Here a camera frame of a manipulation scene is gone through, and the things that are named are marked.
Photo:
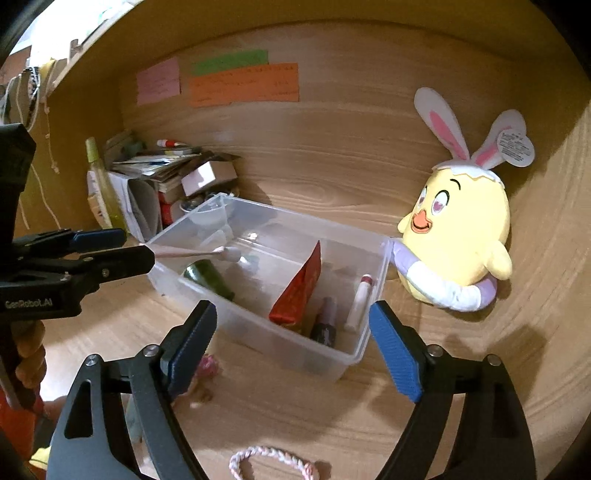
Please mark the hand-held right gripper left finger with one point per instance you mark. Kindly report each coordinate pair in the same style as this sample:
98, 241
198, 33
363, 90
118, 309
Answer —
189, 350

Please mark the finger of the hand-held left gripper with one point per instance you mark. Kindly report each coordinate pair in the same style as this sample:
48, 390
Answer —
99, 237
124, 265

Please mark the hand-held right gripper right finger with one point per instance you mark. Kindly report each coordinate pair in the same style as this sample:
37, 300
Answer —
397, 355

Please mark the white lip balm stick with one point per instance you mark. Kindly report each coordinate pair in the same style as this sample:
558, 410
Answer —
360, 300

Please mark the pink cosmetic tube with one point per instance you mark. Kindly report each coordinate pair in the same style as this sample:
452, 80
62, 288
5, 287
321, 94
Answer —
194, 253

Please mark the dark green pump bottle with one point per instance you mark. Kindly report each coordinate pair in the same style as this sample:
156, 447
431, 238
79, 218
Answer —
207, 277

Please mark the dark purple tube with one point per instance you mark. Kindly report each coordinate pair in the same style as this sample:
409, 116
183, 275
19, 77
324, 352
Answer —
325, 323

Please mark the clear plastic storage bin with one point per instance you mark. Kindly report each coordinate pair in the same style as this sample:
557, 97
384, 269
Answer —
286, 346

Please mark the red paper packet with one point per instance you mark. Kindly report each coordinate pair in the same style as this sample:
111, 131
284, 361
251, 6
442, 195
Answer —
300, 290

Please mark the person's left hand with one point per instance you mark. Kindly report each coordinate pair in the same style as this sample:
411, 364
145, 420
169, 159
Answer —
34, 364

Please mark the small pink trinket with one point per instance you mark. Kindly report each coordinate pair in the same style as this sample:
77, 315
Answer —
210, 367

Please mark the yellow-green spray bottle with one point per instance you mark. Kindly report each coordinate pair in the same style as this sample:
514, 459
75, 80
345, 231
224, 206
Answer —
106, 194

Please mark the red books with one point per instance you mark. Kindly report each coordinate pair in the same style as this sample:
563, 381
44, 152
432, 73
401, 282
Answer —
170, 210

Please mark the stack of papers and booklets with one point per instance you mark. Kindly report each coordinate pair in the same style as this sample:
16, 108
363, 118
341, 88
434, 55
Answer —
152, 166

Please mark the ceramic bowl of trinkets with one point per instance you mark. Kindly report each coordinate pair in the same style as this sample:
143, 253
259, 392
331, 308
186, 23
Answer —
191, 203

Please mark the small pink white box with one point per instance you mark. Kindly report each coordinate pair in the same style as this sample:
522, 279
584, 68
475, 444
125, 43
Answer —
203, 177

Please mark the red and white pen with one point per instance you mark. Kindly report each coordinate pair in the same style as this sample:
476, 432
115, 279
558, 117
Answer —
170, 143

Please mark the person's orange clothing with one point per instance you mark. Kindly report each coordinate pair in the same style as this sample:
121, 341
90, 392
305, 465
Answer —
18, 424

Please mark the yellow chick plush toy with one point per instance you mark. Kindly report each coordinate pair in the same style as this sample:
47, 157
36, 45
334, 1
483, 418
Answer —
461, 230

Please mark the pink paper note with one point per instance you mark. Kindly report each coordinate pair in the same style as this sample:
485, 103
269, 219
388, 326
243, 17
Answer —
157, 81

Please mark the orange paper note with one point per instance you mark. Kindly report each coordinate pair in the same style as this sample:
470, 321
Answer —
244, 85

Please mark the green paper note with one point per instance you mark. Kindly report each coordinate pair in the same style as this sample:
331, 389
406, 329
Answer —
231, 62

